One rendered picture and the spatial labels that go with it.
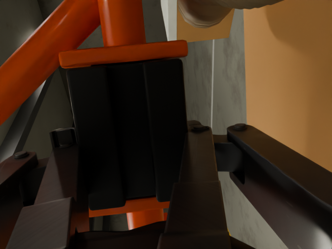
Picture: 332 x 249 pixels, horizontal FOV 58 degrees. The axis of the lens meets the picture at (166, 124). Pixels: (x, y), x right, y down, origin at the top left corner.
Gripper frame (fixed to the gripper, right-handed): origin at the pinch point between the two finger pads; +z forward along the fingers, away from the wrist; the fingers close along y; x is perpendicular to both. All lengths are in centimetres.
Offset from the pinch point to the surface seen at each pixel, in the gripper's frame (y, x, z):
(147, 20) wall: 30, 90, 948
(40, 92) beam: -245, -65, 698
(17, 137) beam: -252, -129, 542
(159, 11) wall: 67, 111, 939
